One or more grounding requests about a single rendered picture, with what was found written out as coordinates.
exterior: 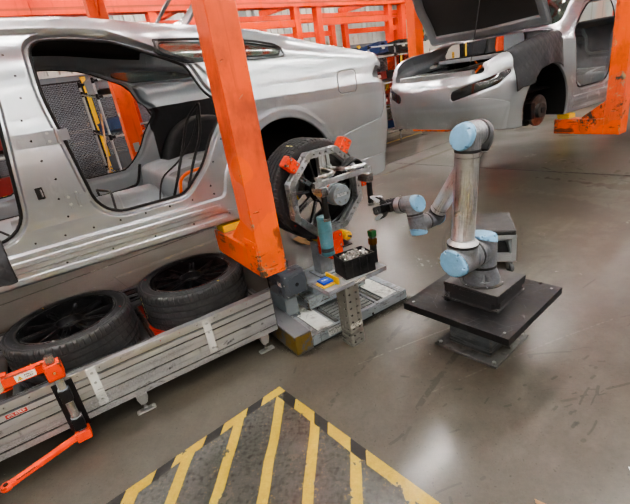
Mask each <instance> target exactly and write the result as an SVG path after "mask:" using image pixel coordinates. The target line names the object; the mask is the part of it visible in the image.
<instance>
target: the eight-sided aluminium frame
mask: <svg viewBox="0 0 630 504"><path fill-rule="evenodd" d="M326 154H333V155H334V156H335V157H337V158H338V159H339V160H340V161H341V162H343V161H344V160H345V158H347V157H349V156H348V155H347V154H346V153H345V152H343V151H342V150H340V148H339V147H338V146H336V145H330V146H326V147H322V148H318V149H314V150H311V151H305V152H303V153H301V155H300V156H299V159H298V161H297V162H298V163H299V164H300V166H299V168H298V170H297V172H296V174H291V173H290V175H289V177H288V179H287V180H286V182H285V184H284V186H285V192H286V197H287V203H288V208H289V214H290V215H289V216H290V219H291V220H292V221H293V222H295V223H297V224H299V225H300V226H302V227H303V228H305V229H306V230H308V231H309V232H311V233H312V234H314V235H316V236H319V235H318V229H317V227H315V226H314V225H312V224H311V223H309V222H308V221H306V220H305V219H303V218H302V217H300V212H299V207H298V201H297V195H296V189H295V186H296V184H297V182H298V181H299V179H300V177H301V175H302V173H303V171H304V170H305V168H306V166H307V164H308V162H309V161H310V159H313V158H317V157H318V156H324V155H326ZM350 180H351V189H352V197H351V199H350V201H349V203H348V205H347V206H346V208H345V210H344V212H343V214H342V216H341V218H340V219H339V220H338V221H335V222H333V223H331V226H332V232H334V231H337V230H339V229H342V228H345V227H347V226H348V224H349V222H350V220H351V218H352V216H353V214H354V213H355V211H356V209H357V207H358V205H359V203H360V202H361V200H362V198H363V197H362V188H361V181H358V176H355V177H351V178H350Z"/></svg>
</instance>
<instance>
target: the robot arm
mask: <svg viewBox="0 0 630 504"><path fill-rule="evenodd" d="M494 134H495V132H494V127H493V125H492V124H491V123H490V122H489V121H488V120H486V119H482V118H479V119H475V120H471V121H465V122H462V123H460V124H458V125H456V126H455V127H454V128H453V129H452V131H451V133H450V137H449V141H450V145H452V148H453V149H454V168H453V169H452V171H451V173H450V175H449V176H448V178H447V180H446V182H445V183H444V185H443V187H442V189H441V190H440V192H439V194H438V196H437V197H436V199H435V201H434V203H433V204H432V205H431V207H430V209H429V210H428V212H426V213H424V212H423V210H424V209H425V207H426V202H425V199H424V198H423V197H422V196H421V195H410V196H402V197H401V196H399V197H396V198H389V199H386V200H384V199H383V198H382V196H380V195H379V196H370V199H373V200H375V201H376V202H377V203H380V205H379V206H375V207H373V208H372V210H373V214H374V215H378V214H379V215H378V216H377V217H376V218H375V220H379V219H382V218H385V217H386V216H387V214H388V212H392V211H395V212H396V213H406V215H407V219H408V224H409V228H410V233H411V235H413V236H418V235H424V234H427V233H428V229H430V228H432V227H434V226H437V225H440V224H441V223H443V222H444V221H445V218H446V212H447V210H448V209H449V207H450V205H451V204H452V202H453V204H452V229H451V237H450V238H449V239H448V240H447V250H445V251H444V252H443V253H442V254H441V256H440V264H441V267H442V268H443V270H444V271H445V272H447V274H448V275H450V276H452V277H462V276H463V281H464V282H465V283H467V284H469V285H472V286H476V287H490V286H494V285H497V284H498V283H500V278H501V277H500V274H499V271H498V269H497V252H498V235H497V234H496V233H495V232H492V231H488V230H475V229H476V213H477V197H478V182H479V166H480V157H481V155H482V153H483V152H486V151H488V150H489V148H490V147H491V145H492V143H493V140H494ZM393 199H394V200H393Z"/></svg>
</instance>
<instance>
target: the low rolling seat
mask: <svg viewBox="0 0 630 504"><path fill-rule="evenodd" d="M475 230H488V231H492V232H495V233H496V234H497V235H498V252H497V262H505V263H506V269H507V271H511V272H513V271H514V265H513V261H516V251H517V234H516V228H515V226H514V223H513V221H512V218H511V216H510V213H508V212H504V213H484V214H476V229H475ZM511 239H512V240H511Z"/></svg>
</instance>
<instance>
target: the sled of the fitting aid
mask: <svg viewBox="0 0 630 504"><path fill-rule="evenodd" d="M298 295H299V296H298V297H297V302H298V304H300V305H301V306H303V307H304V308H306V309H308V310H311V309H313V308H315V307H318V306H320V305H322V304H324V303H326V302H328V301H330V300H332V299H334V298H337V295H336V294H334V295H332V296H329V297H328V296H327V295H325V294H323V293H321V292H319V291H318V292H316V293H312V292H310V291H309V290H306V291H305V292H302V293H300V294H298Z"/></svg>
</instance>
